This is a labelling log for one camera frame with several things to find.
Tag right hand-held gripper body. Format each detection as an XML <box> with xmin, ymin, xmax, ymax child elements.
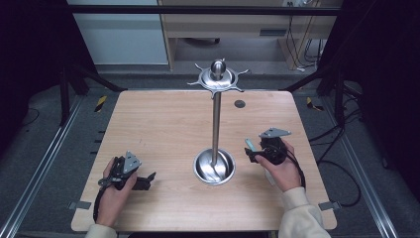
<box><xmin>258</xmin><ymin>127</ymin><xmax>293</xmax><ymax>166</ymax></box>

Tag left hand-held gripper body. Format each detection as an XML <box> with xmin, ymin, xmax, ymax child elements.
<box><xmin>97</xmin><ymin>151</ymin><xmax>144</xmax><ymax>191</ymax></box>

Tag person's right hand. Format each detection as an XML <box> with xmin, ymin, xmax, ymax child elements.
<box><xmin>255</xmin><ymin>140</ymin><xmax>304</xmax><ymax>193</ymax></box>

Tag person's left hand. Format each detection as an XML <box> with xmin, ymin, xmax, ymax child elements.
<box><xmin>95</xmin><ymin>158</ymin><xmax>139</xmax><ymax>228</ymax></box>

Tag tall metal utensil stand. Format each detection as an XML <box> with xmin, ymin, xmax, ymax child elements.
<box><xmin>187</xmin><ymin>59</ymin><xmax>251</xmax><ymax>186</ymax></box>

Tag yellow black tape marker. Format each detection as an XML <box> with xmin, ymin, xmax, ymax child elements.
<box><xmin>94</xmin><ymin>95</ymin><xmax>109</xmax><ymax>113</ymax></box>
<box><xmin>305</xmin><ymin>96</ymin><xmax>325</xmax><ymax>112</ymax></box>

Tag grey table clamp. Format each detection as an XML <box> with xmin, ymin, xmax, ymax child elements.
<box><xmin>67</xmin><ymin>200</ymin><xmax>93</xmax><ymax>211</ymax></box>
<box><xmin>318</xmin><ymin>200</ymin><xmax>342</xmax><ymax>212</ymax></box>

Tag black metal stand legs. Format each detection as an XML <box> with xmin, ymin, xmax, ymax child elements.
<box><xmin>279</xmin><ymin>62</ymin><xmax>349</xmax><ymax>128</ymax></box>
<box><xmin>58</xmin><ymin>62</ymin><xmax>129</xmax><ymax>127</ymax></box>

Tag light wooden desk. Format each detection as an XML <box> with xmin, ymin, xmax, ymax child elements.
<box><xmin>157</xmin><ymin>0</ymin><xmax>342</xmax><ymax>71</ymax></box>

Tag white cabinet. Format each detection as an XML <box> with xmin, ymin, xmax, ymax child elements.
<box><xmin>66</xmin><ymin>0</ymin><xmax>169</xmax><ymax>66</ymax></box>

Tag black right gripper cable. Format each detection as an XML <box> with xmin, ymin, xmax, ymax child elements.
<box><xmin>282</xmin><ymin>148</ymin><xmax>307</xmax><ymax>190</ymax></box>

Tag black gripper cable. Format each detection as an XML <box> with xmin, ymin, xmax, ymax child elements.
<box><xmin>282</xmin><ymin>148</ymin><xmax>307</xmax><ymax>190</ymax></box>
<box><xmin>92</xmin><ymin>187</ymin><xmax>104</xmax><ymax>223</ymax></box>

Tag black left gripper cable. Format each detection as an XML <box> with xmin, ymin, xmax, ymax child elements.
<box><xmin>92</xmin><ymin>187</ymin><xmax>104</xmax><ymax>223</ymax></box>

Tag black floor cable bundle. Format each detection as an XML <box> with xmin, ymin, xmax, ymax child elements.
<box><xmin>307</xmin><ymin>107</ymin><xmax>364</xmax><ymax>164</ymax></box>

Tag aluminium floor rail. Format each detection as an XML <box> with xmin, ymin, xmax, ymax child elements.
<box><xmin>321</xmin><ymin>97</ymin><xmax>400</xmax><ymax>238</ymax></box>
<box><xmin>0</xmin><ymin>95</ymin><xmax>85</xmax><ymax>238</ymax></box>

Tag black looped floor cable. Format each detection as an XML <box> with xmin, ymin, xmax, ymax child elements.
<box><xmin>316</xmin><ymin>160</ymin><xmax>363</xmax><ymax>208</ymax></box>

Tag thin black floor cable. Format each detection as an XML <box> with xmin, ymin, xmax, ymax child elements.
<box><xmin>20</xmin><ymin>106</ymin><xmax>42</xmax><ymax>128</ymax></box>

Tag hanging black desk cables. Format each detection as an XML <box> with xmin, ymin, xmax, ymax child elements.
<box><xmin>286</xmin><ymin>1</ymin><xmax>326</xmax><ymax>71</ymax></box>

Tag black horizontal frame bar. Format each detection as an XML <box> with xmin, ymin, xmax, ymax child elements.
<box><xmin>67</xmin><ymin>4</ymin><xmax>342</xmax><ymax>17</ymax></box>

